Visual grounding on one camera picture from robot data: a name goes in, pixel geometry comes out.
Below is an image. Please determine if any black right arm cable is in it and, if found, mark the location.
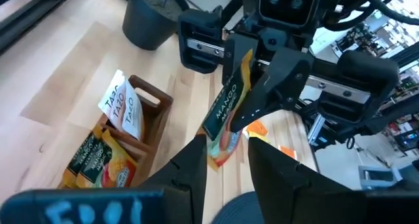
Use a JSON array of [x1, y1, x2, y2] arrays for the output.
[[322, 0, 419, 31]]

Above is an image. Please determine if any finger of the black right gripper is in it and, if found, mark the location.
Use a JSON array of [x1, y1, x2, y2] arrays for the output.
[[230, 48, 312, 134], [222, 33, 261, 87]]

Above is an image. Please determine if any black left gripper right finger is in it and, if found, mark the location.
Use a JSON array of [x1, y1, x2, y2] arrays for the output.
[[247, 137, 419, 224]]

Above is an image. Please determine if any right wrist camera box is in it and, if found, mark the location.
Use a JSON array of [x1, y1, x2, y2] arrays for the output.
[[258, 0, 321, 28]]

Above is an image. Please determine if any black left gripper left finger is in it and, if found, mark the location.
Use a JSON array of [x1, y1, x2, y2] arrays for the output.
[[0, 134, 209, 224]]

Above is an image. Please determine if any green plant in black pot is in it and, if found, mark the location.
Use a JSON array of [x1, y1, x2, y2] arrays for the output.
[[122, 0, 189, 51]]

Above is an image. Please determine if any round dark woven placemat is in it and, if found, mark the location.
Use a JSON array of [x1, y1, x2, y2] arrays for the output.
[[211, 191, 263, 224]]

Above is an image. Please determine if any wooden tea organizer box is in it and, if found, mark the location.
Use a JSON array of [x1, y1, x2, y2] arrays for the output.
[[58, 75, 174, 189]]

